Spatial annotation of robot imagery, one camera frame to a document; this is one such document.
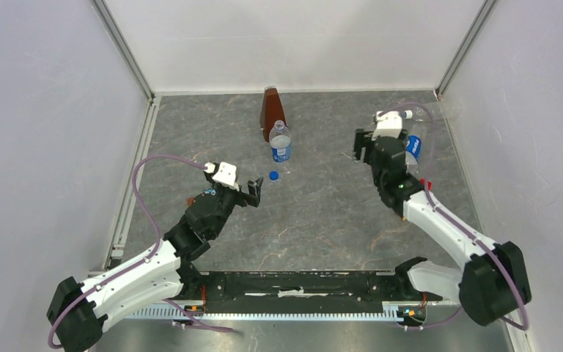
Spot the Pepsi bottle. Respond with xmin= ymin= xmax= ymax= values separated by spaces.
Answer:
xmin=269 ymin=120 xmax=292 ymax=163
xmin=405 ymin=122 xmax=428 ymax=174

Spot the clear unlabelled plastic bottle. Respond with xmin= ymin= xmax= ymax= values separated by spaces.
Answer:
xmin=402 ymin=101 xmax=463 ymax=122

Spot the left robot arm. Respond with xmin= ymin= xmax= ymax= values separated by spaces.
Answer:
xmin=47 ymin=178 xmax=263 ymax=351

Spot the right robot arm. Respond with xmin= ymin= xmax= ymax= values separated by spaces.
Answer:
xmin=353 ymin=128 xmax=532 ymax=330

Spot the red toy block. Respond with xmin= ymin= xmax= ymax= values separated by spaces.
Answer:
xmin=419 ymin=178 xmax=433 ymax=191

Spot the brown wooden metronome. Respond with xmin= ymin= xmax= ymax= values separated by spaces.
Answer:
xmin=260 ymin=86 xmax=287 ymax=142

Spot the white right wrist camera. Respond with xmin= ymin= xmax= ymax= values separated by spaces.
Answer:
xmin=372 ymin=111 xmax=403 ymax=141

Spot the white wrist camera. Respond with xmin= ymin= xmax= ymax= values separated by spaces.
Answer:
xmin=203 ymin=162 xmax=240 ymax=191
xmin=372 ymin=111 xmax=403 ymax=141

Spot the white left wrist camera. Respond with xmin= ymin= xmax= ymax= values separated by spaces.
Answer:
xmin=203 ymin=162 xmax=240 ymax=191

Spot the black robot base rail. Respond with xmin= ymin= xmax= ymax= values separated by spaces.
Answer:
xmin=173 ymin=269 xmax=443 ymax=321

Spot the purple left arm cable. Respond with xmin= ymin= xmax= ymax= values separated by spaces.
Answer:
xmin=47 ymin=155 xmax=236 ymax=350

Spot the aluminium frame post right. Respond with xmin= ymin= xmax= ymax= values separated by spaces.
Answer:
xmin=434 ymin=0 xmax=498 ymax=100

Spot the aluminium frame post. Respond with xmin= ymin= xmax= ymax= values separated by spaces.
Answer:
xmin=434 ymin=0 xmax=498 ymax=100
xmin=90 ymin=0 xmax=155 ymax=100

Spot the aluminium frame post left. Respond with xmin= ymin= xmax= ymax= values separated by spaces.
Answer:
xmin=90 ymin=0 xmax=155 ymax=100

